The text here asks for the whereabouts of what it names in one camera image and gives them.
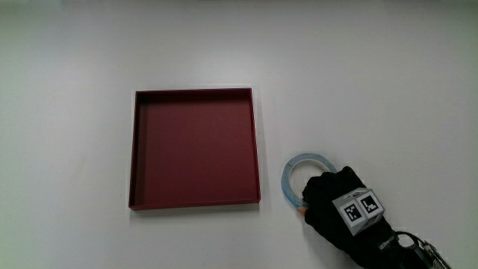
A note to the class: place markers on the person's right hand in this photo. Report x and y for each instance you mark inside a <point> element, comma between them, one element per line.
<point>328,194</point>

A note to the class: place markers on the dark red square tray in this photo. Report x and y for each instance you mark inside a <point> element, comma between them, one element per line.
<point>194,145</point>

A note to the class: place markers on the blue tape roll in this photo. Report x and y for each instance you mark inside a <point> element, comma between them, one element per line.
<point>289,175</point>

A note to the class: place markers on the person's right forearm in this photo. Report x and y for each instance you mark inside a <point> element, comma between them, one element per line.
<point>422,258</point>

